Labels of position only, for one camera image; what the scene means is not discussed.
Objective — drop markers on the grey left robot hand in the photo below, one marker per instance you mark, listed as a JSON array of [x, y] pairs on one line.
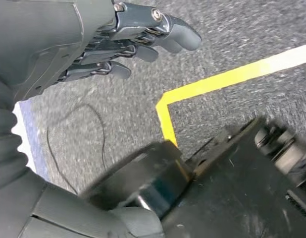
[[44, 39]]

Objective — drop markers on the yellow floor tape corner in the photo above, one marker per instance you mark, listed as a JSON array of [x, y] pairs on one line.
[[217, 80]]

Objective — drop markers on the black robot leg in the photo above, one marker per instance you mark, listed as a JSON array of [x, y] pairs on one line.
[[229, 203]]

